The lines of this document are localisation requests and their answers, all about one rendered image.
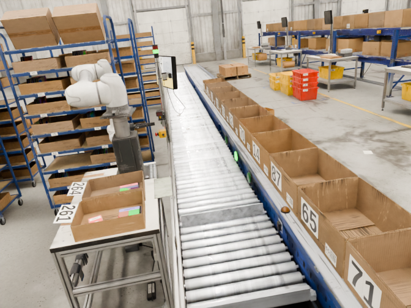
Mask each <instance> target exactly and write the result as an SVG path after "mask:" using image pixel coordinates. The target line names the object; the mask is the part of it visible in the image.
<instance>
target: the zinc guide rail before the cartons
mask: <svg viewBox="0 0 411 308"><path fill-rule="evenodd" d="M184 68H185V69H186V71H187V73H188V74H189V76H190V77H191V79H192V80H193V82H194V83H195V84H196V86H197V88H198V89H199V91H200V93H201V94H202V96H203V97H204V98H205V100H206V102H207V103H208V104H209V106H210V107H211V109H212V111H213V112H214V113H215V115H216V116H217V118H218V120H219V121H220V122H221V124H222V126H223V127H224V129H225V130H226V131H227V133H228V135H229V136H230V138H231V139H232V141H233V142H234V144H235V145H236V147H237V148H238V150H239V151H240V153H241V154H242V156H243V157H244V159H245V160H246V162H247V163H248V165H249V166H250V168H251V169H252V171H253V172H254V174H255V175H256V176H257V178H258V180H259V181H260V183H261V184H262V186H263V187H264V189H265V190H266V192H267V194H268V195H269V196H270V198H271V199H272V201H273V203H274V204H275V205H276V207H277V209H278V210H279V211H280V213H281V214H282V216H283V218H284V219H285V220H286V222H287V223H288V225H289V227H290V228H291V229H292V231H293V233H294V234H295V236H296V237H297V239H298V240H299V242H300V243H301V245H302V246H303V248H304V249H305V251H306V252H307V254H308V255H309V257H310V258H311V260H312V261H313V263H314V264H315V266H316V267H317V269H318V270H319V272H320V273H321V275H322V276H323V278H324V279H325V281H326V283H327V284H328V286H329V287H330V288H331V290H332V292H333V293H334V294H335V296H336V297H337V299H338V301H339V302H340V303H341V305H342V306H343V308H362V307H361V305H360V304H359V303H358V301H357V300H356V299H355V297H354V296H353V294H352V293H351V292H350V290H349V289H348V288H347V286H346V285H345V283H344V282H343V281H342V279H341V278H340V277H339V276H338V274H337V273H336V271H335V270H334V269H333V267H332V266H331V264H330V263H329V262H328V260H327V259H326V258H325V256H324V255H323V253H322V252H321V251H320V249H319V248H318V247H317V245H316V244H315V242H314V241H313V240H312V239H311V237H310V236H309V235H308V233H307V232H306V230H305V229H304V228H303V226H302V225H301V224H300V222H299V221H298V219H297V218H296V217H295V215H294V214H293V212H292V211H291V212H290V213H286V214H285V213H282V212H281V209H282V207H284V206H287V204H286V203H285V201H284V200H283V199H282V198H281V196H280V195H279V194H278V192H277V191H276V189H275V188H274V187H273V185H272V184H271V183H270V181H269V180H268V178H267V177H266V176H265V174H264V173H263V171H262V170H261V169H260V167H259V166H258V165H257V164H256V162H255V160H254V159H253V158H252V157H251V155H250V154H249V153H248V151H247V150H246V148H245V147H244V146H243V144H242V143H241V142H240V140H239V139H238V137H237V136H236V135H235V133H234V132H233V131H232V129H231V128H230V126H229V125H228V124H227V123H226V121H225V119H224V118H223V117H222V116H221V114H220V113H219V112H218V110H217V109H216V107H215V106H214V105H213V103H212V102H211V101H210V99H209V98H208V96H207V95H206V94H205V92H204V91H203V90H202V89H201V87H200V85H199V84H198V83H197V82H196V80H195V79H194V77H193V76H192V75H191V73H190V72H189V71H188V69H187V68H186V67H184ZM287 207H288V206H287Z"/></svg>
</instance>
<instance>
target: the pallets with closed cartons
mask: <svg viewBox="0 0 411 308"><path fill-rule="evenodd" d="M219 72H220V73H217V77H218V78H223V79H224V80H225V79H229V80H226V81H230V80H236V79H245V78H240V77H246V76H249V77H246V78H250V77H251V73H249V72H248V66H247V65H245V64H242V63H236V64H230V65H229V64H225V65H219ZM231 78H236V79H231ZM40 118H41V117H40ZM40 118H34V119H32V122H33V123H35V122H36V121H38V120H39V119H40ZM25 120H27V121H28V125H29V126H31V123H30V120H29V119H25ZM14 121H15V122H16V121H22V119H21V117H20V118H19V119H16V120H14ZM28 130H29V134H31V135H33V131H32V128H30V129H28Z"/></svg>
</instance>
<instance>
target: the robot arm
mask: <svg viewBox="0 0 411 308"><path fill-rule="evenodd" d="M72 78H73V79H74V80H75V81H77V83H75V84H74V85H71V86H69V87H68V88H66V90H65V96H66V99H67V103H68V104H69V105H70V106H73V107H76V108H85V107H90V106H96V105H106V112H105V113H104V114H103V117H107V116H120V115H129V112H130V111H131V110H132V109H133V107H132V106H128V100H127V91H126V88H125V85H124V83H123V81H122V79H121V78H120V76H119V75H118V74H117V73H113V71H112V69H111V66H110V64H109V62H108V61H107V60H106V59H100V60H99V61H98V62H97V64H84V65H78V66H76V67H74V68H72ZM97 79H100V81H99V82H93V81H94V80H97ZM109 120H110V125H108V126H107V132H108V134H109V139H110V141H111V142H112V138H113V135H114V133H115V131H114V125H113V120H112V119H109ZM154 125H155V122H151V123H137V124H135V125H134V123H130V124H129V123H128V126H129V129H130V131H134V130H135V128H137V129H139V128H144V127H149V126H154Z"/></svg>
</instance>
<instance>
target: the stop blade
mask: <svg viewBox="0 0 411 308"><path fill-rule="evenodd" d="M258 215H263V203H257V204H253V205H245V206H241V207H234V208H226V209H222V210H214V211H207V212H202V213H195V214H188V215H183V216H181V220H182V227H190V226H197V225H201V224H209V223H213V222H220V221H228V220H232V219H239V218H247V217H251V216H258Z"/></svg>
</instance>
